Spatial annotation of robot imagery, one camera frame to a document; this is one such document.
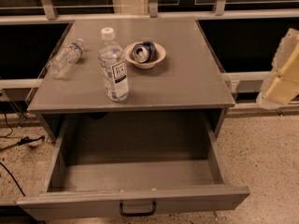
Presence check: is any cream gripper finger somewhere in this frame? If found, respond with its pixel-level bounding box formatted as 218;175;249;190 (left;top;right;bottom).
256;41;299;106
272;28;299;73

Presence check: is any blue label plastic bottle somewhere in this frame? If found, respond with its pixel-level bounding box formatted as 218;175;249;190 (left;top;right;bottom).
98;27;129;102

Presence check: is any open grey top drawer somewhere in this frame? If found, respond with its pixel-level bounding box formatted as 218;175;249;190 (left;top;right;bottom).
18;110;249;221

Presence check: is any clear crushed water bottle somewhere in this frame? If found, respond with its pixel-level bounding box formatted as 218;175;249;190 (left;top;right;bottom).
47;38;84;78

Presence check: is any grey cabinet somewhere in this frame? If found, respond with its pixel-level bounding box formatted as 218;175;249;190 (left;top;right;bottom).
26;17;236;142

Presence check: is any white ceramic bowl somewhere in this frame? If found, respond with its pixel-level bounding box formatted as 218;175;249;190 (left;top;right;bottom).
124;41;166;69

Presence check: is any blue soda can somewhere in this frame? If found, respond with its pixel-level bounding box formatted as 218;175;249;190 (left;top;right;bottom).
132;41;156;63

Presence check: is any black drawer handle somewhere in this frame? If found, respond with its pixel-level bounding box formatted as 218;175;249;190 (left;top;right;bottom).
119;202;157;217

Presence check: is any black cable with plug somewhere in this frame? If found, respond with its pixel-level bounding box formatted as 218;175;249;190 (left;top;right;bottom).
0;109;46;151

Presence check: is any black floor cable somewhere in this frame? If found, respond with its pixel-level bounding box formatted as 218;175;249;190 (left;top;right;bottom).
0;161;26;198

